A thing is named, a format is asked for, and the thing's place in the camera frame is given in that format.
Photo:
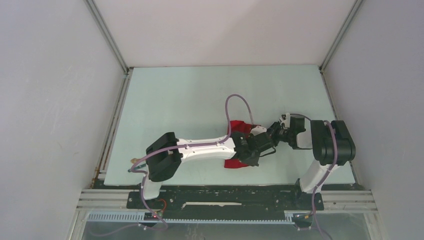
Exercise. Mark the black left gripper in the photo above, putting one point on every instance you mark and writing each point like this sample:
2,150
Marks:
252,162

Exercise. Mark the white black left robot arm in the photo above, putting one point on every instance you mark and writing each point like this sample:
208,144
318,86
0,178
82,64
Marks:
167,153

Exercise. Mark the grey slotted cable duct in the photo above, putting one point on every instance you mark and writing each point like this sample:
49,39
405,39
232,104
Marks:
147,217

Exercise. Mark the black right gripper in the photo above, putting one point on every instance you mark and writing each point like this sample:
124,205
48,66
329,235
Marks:
272,130

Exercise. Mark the aluminium corner frame post left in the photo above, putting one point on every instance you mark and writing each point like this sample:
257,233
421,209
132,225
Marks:
105,31

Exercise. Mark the red cloth napkin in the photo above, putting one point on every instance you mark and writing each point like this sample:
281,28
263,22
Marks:
238,127

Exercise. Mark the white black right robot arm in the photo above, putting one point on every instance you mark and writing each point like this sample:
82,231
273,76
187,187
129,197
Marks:
330,142

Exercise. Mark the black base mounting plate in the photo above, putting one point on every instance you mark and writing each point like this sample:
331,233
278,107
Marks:
228,202

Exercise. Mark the aluminium front rail frame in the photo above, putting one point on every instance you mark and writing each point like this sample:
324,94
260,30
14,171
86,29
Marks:
337,201

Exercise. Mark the aluminium corner frame post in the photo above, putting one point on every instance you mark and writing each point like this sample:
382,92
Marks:
341,34
105,31

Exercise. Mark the aluminium corner frame post right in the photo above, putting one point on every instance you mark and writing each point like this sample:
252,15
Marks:
341,34

